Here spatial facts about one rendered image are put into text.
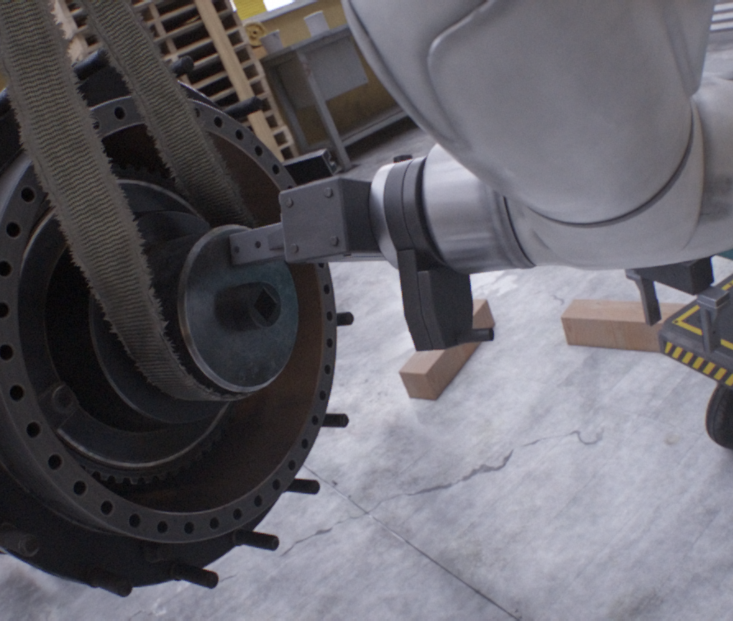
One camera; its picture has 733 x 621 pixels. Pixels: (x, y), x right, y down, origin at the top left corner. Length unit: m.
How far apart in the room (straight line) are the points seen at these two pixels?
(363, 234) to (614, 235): 0.16
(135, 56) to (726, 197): 0.44
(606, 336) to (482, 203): 1.48
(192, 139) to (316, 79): 4.66
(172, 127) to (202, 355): 0.19
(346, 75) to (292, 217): 4.95
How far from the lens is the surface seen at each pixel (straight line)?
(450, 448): 1.67
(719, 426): 1.38
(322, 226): 0.40
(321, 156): 0.74
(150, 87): 0.55
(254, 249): 0.51
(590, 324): 1.83
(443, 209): 0.38
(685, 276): 0.94
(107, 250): 0.50
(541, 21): 0.18
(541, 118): 0.20
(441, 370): 1.88
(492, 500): 1.49
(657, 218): 0.32
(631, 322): 1.77
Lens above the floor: 1.02
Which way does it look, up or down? 24 degrees down
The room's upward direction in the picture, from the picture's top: 24 degrees counter-clockwise
